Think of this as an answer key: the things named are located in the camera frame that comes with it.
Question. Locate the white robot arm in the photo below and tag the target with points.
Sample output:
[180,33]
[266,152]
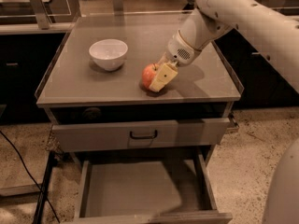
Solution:
[276,37]

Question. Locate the open grey middle drawer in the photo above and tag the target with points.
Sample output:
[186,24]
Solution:
[174,190]

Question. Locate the red apple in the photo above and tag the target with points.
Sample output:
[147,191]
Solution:
[148,74]

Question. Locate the left metal bracket post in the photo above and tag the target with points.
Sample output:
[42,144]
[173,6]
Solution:
[42,19]

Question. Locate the dark back counter cabinets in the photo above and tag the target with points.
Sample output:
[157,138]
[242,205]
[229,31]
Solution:
[27,59]

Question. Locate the white ceramic bowl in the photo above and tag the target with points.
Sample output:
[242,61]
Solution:
[108,54]

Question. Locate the grey top drawer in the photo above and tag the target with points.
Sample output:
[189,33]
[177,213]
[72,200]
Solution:
[115,135]

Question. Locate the black drawer handle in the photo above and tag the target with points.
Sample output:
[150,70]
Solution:
[141,137]

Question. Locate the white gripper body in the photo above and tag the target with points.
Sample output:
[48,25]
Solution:
[177,50]

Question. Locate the grey drawer cabinet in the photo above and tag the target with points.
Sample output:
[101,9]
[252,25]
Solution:
[77,91]

